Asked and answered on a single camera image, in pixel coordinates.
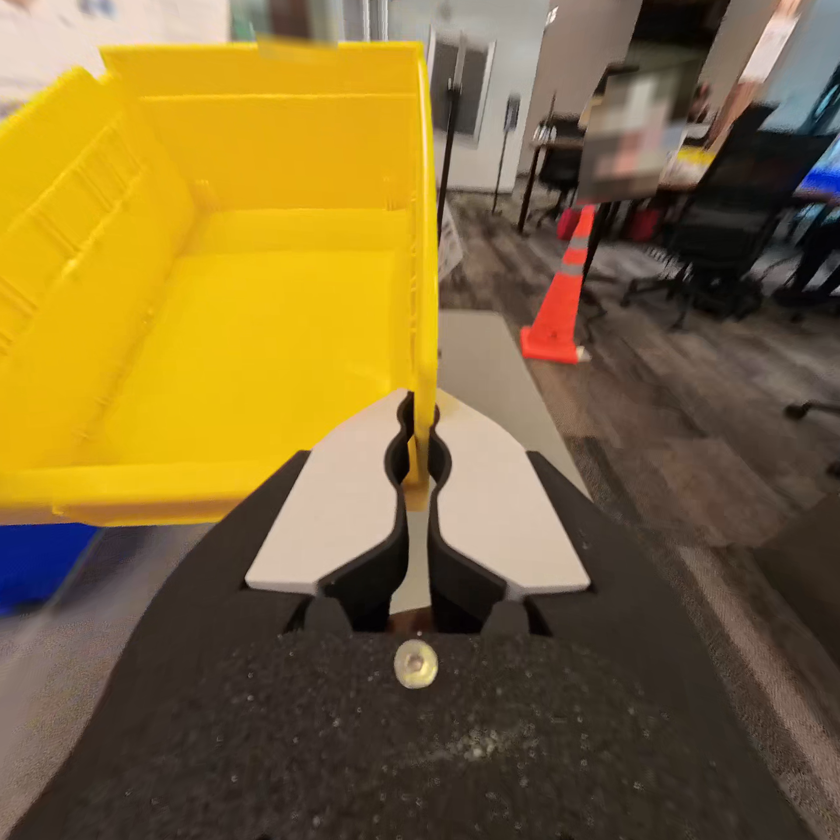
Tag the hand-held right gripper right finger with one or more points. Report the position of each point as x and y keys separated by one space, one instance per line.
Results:
x=505 y=518

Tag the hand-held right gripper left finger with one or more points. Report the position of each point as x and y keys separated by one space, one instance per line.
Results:
x=321 y=518

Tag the yellow plastic bin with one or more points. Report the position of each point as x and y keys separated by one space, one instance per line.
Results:
x=229 y=328

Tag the blue plastic bin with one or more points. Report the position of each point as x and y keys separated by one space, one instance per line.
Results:
x=39 y=564

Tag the orange traffic cone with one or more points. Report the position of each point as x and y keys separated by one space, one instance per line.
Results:
x=558 y=308

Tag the white printed sheet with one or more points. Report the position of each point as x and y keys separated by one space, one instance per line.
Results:
x=451 y=249

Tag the red bag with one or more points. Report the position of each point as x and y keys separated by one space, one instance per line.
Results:
x=568 y=223

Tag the black chair base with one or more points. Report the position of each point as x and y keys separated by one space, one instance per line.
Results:
x=810 y=410

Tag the black office chair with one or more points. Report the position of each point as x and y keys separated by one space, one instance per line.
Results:
x=561 y=170
x=728 y=229

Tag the thin black stand pole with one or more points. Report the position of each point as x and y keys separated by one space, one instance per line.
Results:
x=502 y=164

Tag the black tripod pole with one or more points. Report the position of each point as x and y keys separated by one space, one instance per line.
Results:
x=446 y=157

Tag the white paper sheet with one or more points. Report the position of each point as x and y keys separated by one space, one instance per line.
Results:
x=98 y=33

